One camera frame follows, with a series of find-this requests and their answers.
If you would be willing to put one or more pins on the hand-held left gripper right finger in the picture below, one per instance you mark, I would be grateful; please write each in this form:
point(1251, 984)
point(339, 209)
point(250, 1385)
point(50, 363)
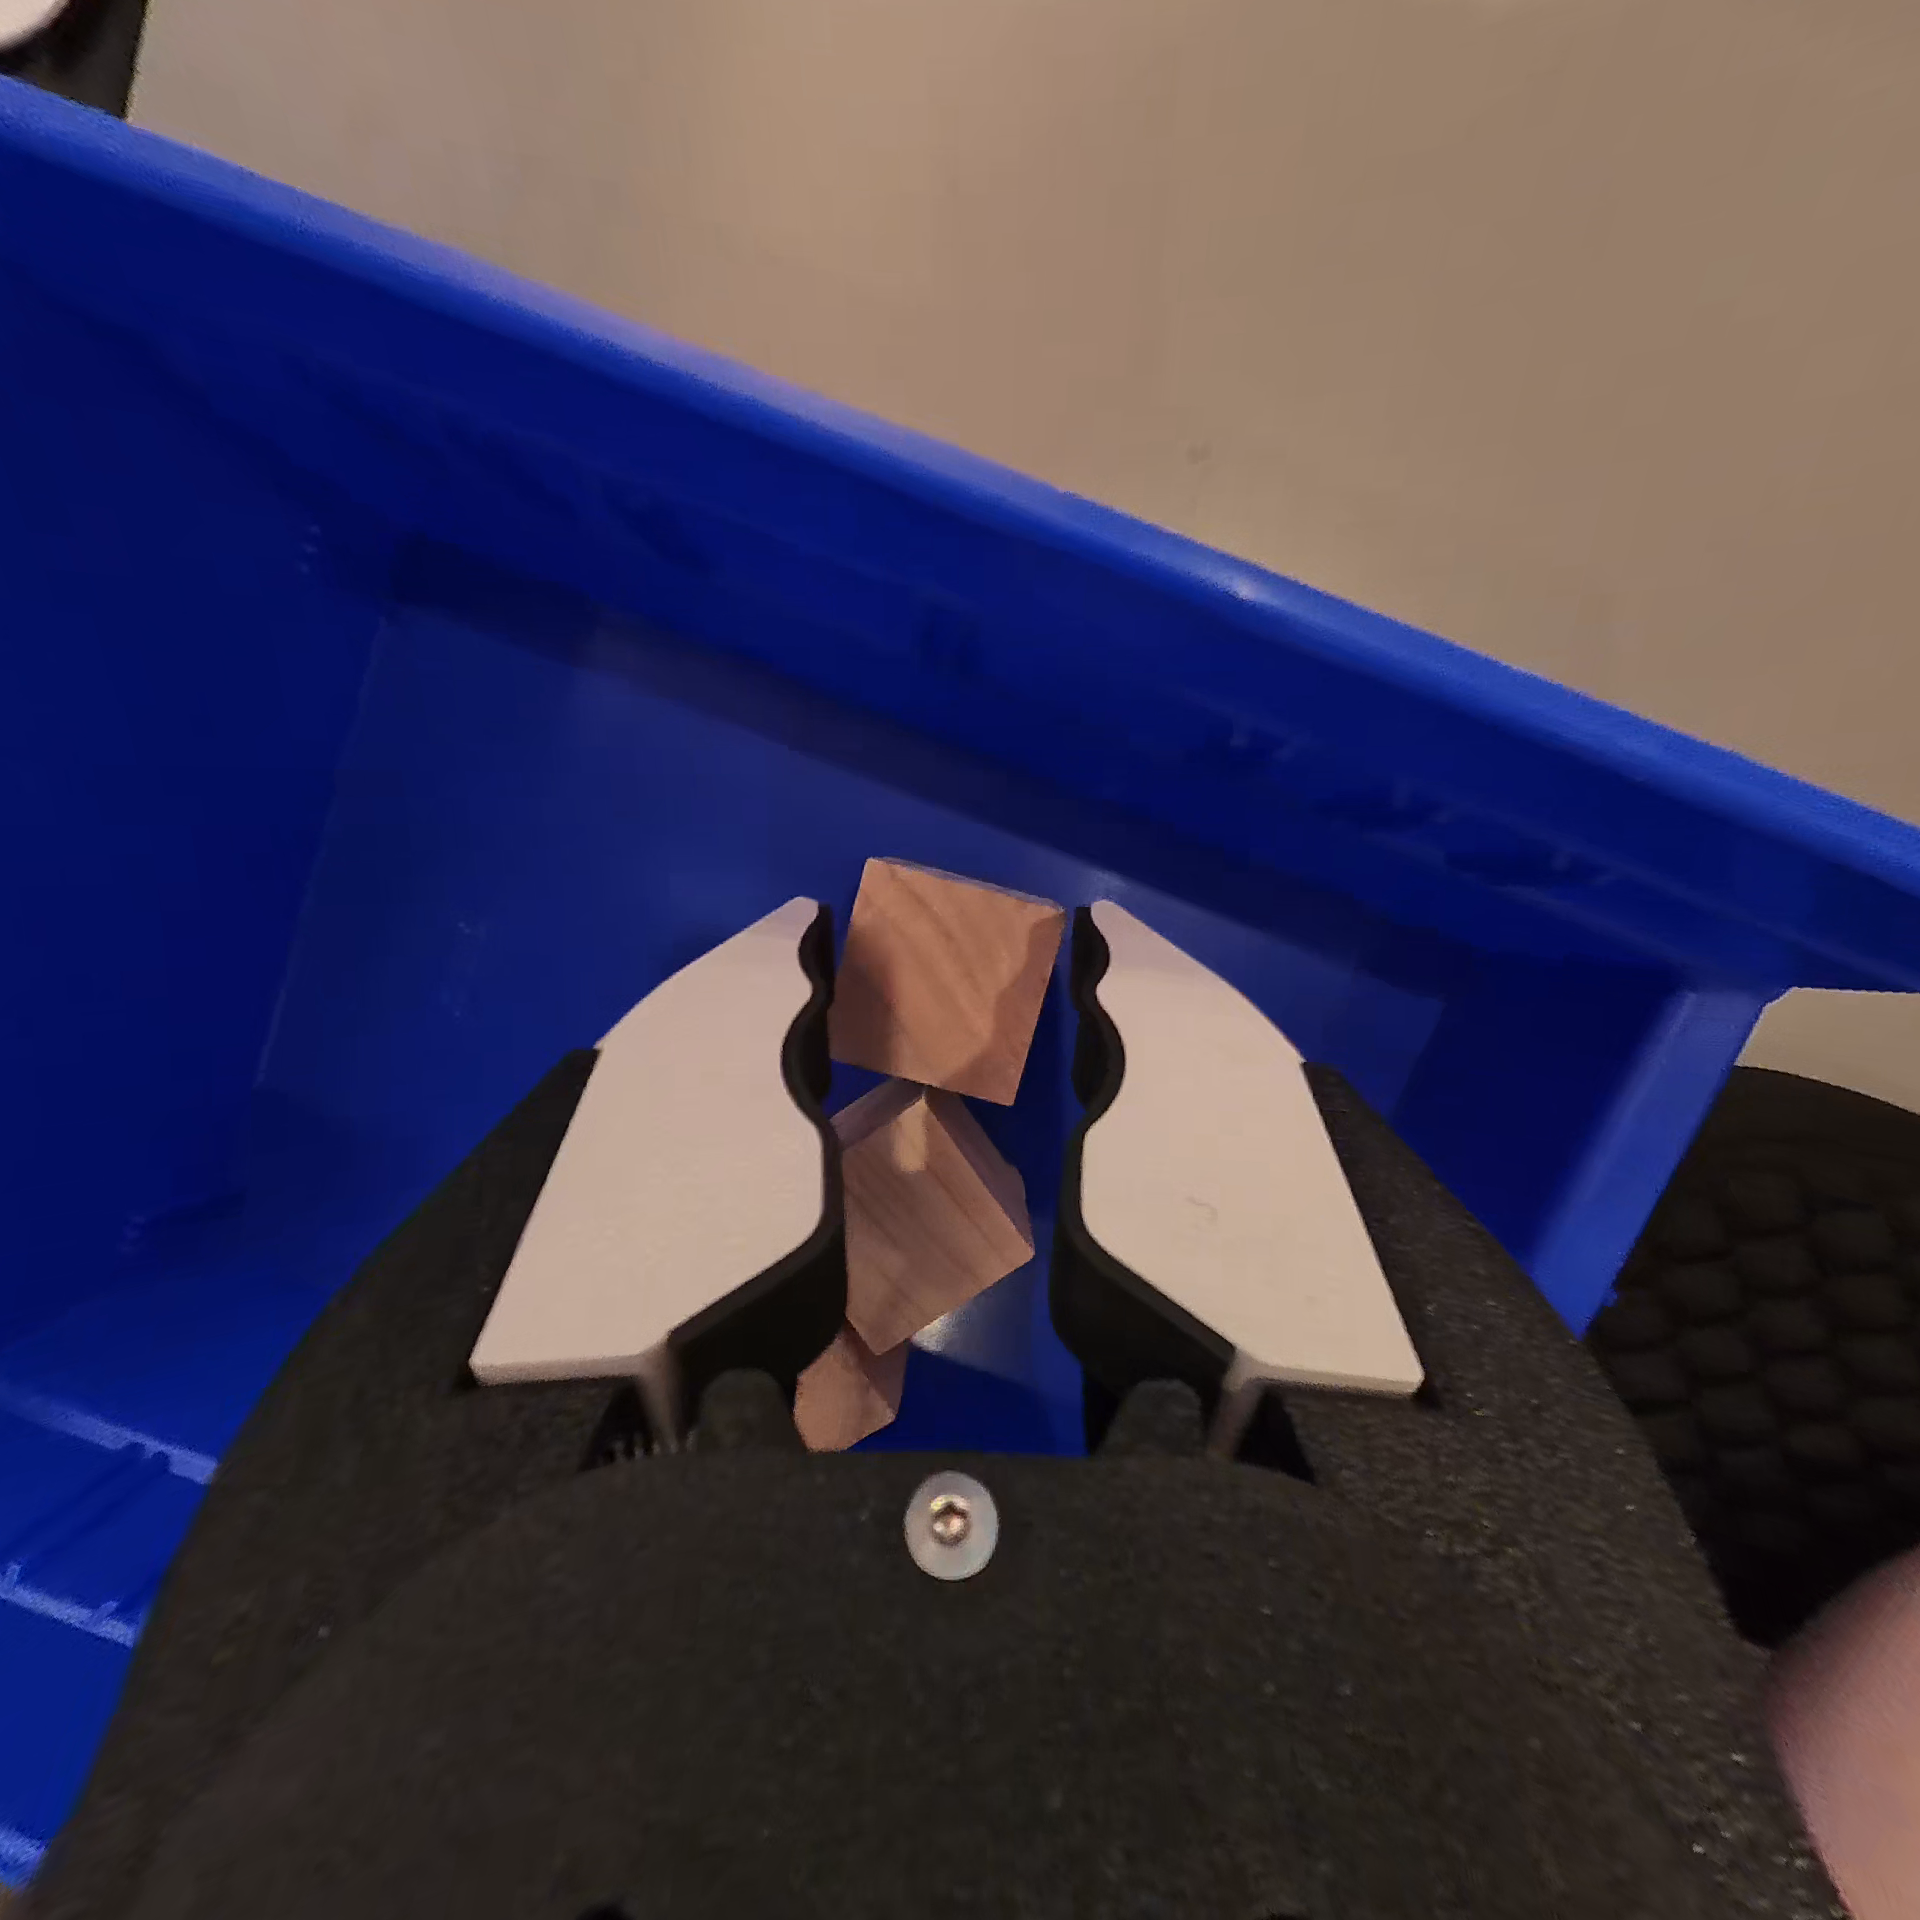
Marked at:
point(1239, 1199)

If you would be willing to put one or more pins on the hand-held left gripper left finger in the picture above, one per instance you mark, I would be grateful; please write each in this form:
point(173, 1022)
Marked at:
point(661, 1199)

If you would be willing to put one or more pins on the blue plastic bin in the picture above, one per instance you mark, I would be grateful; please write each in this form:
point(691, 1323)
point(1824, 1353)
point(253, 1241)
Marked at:
point(376, 751)

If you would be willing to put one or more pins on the black wrist rest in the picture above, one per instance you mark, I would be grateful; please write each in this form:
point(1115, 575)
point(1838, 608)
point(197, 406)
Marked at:
point(1787, 1320)

